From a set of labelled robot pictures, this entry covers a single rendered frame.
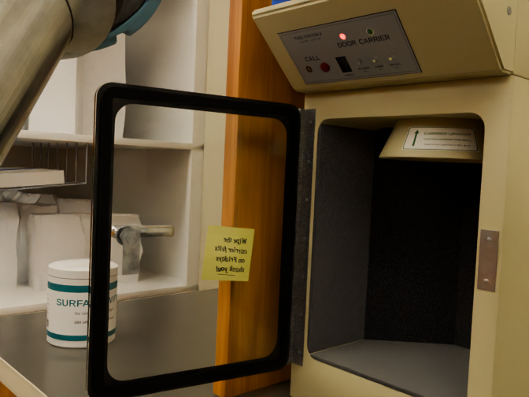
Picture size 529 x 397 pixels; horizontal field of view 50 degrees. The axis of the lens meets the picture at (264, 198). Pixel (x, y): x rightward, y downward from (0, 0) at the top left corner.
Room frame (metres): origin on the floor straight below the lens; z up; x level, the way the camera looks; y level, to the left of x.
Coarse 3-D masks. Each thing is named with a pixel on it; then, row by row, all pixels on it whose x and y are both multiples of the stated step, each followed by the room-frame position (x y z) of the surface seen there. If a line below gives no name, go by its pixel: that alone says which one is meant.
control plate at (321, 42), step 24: (336, 24) 0.71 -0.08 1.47; (360, 24) 0.69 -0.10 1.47; (384, 24) 0.67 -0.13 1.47; (288, 48) 0.80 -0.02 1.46; (312, 48) 0.77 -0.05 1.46; (336, 48) 0.74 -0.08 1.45; (360, 48) 0.72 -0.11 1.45; (384, 48) 0.70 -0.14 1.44; (408, 48) 0.67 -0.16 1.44; (312, 72) 0.80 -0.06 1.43; (336, 72) 0.77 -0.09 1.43; (360, 72) 0.75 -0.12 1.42; (384, 72) 0.72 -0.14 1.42; (408, 72) 0.70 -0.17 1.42
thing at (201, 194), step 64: (128, 128) 0.71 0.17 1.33; (192, 128) 0.76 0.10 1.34; (256, 128) 0.81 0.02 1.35; (128, 192) 0.71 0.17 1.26; (192, 192) 0.76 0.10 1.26; (256, 192) 0.82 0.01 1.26; (192, 256) 0.76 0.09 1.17; (256, 256) 0.82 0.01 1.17; (128, 320) 0.72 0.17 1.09; (192, 320) 0.77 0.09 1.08; (256, 320) 0.82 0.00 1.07
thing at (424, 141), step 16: (400, 128) 0.79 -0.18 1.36; (416, 128) 0.76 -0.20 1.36; (432, 128) 0.75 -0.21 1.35; (448, 128) 0.74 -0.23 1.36; (464, 128) 0.74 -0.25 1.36; (480, 128) 0.74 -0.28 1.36; (400, 144) 0.77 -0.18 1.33; (416, 144) 0.75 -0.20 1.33; (432, 144) 0.74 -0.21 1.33; (448, 144) 0.73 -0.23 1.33; (464, 144) 0.73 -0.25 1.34; (480, 144) 0.73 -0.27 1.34; (416, 160) 0.89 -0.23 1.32; (432, 160) 0.89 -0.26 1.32; (448, 160) 0.89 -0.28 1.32; (464, 160) 0.87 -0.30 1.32; (480, 160) 0.73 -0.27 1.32
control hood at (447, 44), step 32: (320, 0) 0.70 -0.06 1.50; (352, 0) 0.67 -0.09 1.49; (384, 0) 0.65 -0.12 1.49; (416, 0) 0.62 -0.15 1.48; (448, 0) 0.60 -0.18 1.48; (480, 0) 0.58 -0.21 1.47; (512, 0) 0.63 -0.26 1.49; (416, 32) 0.65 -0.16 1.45; (448, 32) 0.63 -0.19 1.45; (480, 32) 0.61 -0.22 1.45; (512, 32) 0.63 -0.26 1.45; (288, 64) 0.82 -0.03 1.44; (448, 64) 0.66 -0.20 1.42; (480, 64) 0.63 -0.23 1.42; (512, 64) 0.64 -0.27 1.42
